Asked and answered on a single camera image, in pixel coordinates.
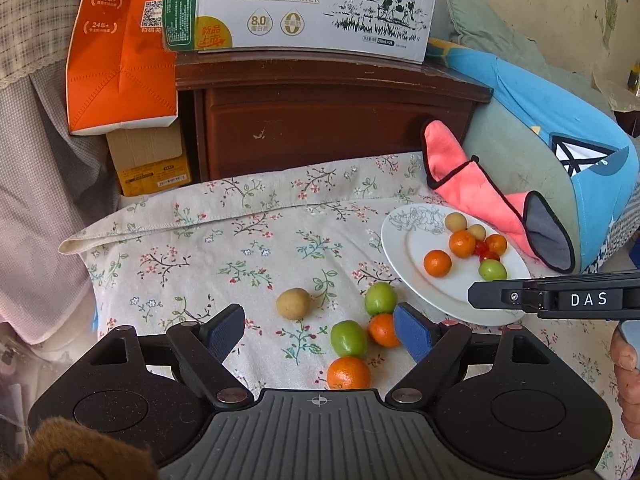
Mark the checkered fabric cover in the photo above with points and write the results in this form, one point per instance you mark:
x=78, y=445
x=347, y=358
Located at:
x=53, y=184

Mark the cherry tomato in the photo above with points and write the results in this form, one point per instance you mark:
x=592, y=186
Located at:
x=480, y=248
x=488, y=255

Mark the floral tablecloth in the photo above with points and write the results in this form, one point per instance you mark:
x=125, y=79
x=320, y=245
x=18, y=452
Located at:
x=186, y=254

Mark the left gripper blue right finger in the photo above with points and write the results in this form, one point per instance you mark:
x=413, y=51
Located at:
x=437, y=351

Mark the dark wooden cabinet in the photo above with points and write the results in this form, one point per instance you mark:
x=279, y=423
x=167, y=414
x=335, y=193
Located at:
x=256, y=111

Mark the green jujube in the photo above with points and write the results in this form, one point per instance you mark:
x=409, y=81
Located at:
x=348, y=338
x=492, y=270
x=380, y=298

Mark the brown cardboard box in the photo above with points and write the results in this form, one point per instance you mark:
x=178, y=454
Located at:
x=149, y=160

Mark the white milk carton box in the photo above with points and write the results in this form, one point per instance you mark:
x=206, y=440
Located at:
x=388, y=28

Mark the pink grey cloth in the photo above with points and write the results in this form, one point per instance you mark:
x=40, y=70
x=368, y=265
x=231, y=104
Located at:
x=526, y=217

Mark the blue green cushion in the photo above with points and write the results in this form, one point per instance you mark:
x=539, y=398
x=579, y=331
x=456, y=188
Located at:
x=598, y=157

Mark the orange paper bag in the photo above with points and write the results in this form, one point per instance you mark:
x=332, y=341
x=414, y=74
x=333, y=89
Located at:
x=119, y=75

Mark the small tangerine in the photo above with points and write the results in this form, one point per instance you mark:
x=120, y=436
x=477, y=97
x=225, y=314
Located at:
x=496, y=243

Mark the grey green pillow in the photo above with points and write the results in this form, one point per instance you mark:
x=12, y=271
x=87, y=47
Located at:
x=476, y=26

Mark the brown longan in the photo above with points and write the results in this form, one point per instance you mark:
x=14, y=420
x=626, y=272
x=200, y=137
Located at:
x=294, y=304
x=456, y=222
x=477, y=231

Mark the green jujube top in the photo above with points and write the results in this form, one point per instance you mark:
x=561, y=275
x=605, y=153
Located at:
x=380, y=298

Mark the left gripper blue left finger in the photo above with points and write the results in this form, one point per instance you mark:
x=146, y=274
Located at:
x=200, y=350

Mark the brown plush toy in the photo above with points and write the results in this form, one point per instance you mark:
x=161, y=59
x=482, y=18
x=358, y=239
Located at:
x=61, y=449

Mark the houndstooth sofa cushion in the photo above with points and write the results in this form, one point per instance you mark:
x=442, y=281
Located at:
x=620, y=231

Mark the person right hand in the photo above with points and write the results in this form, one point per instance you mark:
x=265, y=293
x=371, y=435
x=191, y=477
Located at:
x=626, y=362

